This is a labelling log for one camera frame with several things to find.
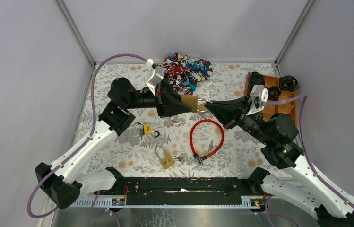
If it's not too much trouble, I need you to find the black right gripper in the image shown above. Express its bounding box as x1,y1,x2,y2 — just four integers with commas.
200,96,268,144

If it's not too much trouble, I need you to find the orange wooden compartment tray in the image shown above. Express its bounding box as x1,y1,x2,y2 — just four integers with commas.
244,71,298,126

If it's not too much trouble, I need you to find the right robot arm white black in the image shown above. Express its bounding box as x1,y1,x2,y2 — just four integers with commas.
205,96,354,227

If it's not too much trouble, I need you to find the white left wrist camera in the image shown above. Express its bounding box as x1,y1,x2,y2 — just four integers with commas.
145,59,165,96

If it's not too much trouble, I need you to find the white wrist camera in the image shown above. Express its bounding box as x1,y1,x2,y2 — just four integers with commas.
145,59,165,96
247,85,268,115

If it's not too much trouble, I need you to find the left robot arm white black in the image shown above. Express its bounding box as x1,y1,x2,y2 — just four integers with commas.
35,77,198,209

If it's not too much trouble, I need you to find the dark rolled fabric small centre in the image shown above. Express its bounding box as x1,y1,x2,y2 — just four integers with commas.
268,86,281,101

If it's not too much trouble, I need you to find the dark rolled fabric top left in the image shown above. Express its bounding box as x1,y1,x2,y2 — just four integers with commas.
248,71,265,87

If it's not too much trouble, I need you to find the yellow small padlock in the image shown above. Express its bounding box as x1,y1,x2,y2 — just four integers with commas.
137,122,160,139

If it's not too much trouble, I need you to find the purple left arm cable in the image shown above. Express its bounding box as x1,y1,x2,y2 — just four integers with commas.
27,53,149,227

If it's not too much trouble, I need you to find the silver padlock key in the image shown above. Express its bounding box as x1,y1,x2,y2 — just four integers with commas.
174,156,186,163

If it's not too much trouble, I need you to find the red cable lock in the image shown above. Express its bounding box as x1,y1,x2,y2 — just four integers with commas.
188,119,225,166

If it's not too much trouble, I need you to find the brass padlock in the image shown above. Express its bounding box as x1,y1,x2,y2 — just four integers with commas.
197,103,213,119
181,95,213,113
155,147,175,170

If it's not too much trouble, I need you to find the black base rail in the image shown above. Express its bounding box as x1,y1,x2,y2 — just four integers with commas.
99,177,265,206

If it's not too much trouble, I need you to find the colourful comic print cloth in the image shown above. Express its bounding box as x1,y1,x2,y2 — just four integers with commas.
163,52,213,95

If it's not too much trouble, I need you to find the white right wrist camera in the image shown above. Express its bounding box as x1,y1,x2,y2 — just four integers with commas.
247,85,268,115

